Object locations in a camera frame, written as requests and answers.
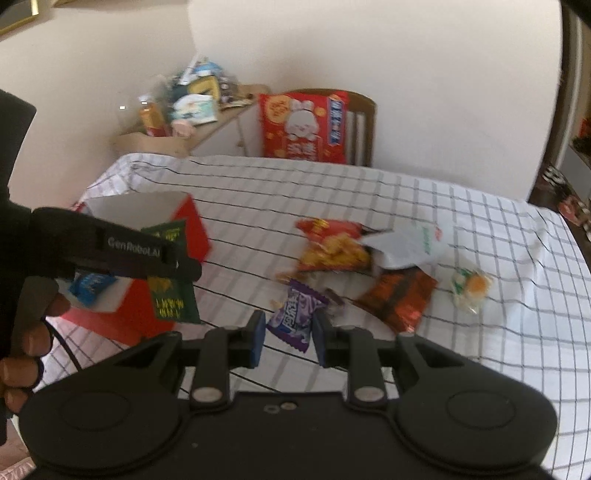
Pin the orange drink bottle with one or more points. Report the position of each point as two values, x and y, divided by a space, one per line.
153 117

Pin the pink plastic object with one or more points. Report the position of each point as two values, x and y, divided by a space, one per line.
183 129

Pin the dark red snack packet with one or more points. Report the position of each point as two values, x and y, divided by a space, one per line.
397 297

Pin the white checked tablecloth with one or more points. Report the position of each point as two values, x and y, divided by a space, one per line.
461 369

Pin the green snack packet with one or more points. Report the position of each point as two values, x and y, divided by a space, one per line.
173 302

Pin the blue snack packet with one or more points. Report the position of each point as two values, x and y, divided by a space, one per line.
90 286

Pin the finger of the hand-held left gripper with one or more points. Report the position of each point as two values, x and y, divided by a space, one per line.
182 267

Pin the white yellow snack packet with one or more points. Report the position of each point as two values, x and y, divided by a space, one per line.
471 286

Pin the person's left hand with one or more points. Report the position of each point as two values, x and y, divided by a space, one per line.
32 341

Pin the purple candy packet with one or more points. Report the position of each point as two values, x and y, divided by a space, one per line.
295 311

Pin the red cardboard box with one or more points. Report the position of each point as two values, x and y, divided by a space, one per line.
189 230

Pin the tissue pack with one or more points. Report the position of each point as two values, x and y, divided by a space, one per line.
196 110

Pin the wooden chair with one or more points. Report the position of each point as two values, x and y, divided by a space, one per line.
362 115

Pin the gold picture frame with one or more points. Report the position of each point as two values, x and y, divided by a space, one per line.
18 16

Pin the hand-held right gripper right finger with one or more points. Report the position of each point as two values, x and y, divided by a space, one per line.
319 344

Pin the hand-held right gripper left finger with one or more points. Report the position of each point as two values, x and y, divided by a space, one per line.
258 341

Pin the orange red chips packet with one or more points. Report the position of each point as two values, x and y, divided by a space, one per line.
330 249

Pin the light wooden side table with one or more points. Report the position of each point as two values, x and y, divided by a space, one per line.
152 145

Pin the white blue bag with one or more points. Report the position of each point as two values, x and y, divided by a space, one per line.
203 68

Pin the green yellow container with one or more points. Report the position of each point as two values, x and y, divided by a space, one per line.
205 86

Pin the small packets on side table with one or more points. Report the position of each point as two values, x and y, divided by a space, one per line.
233 97

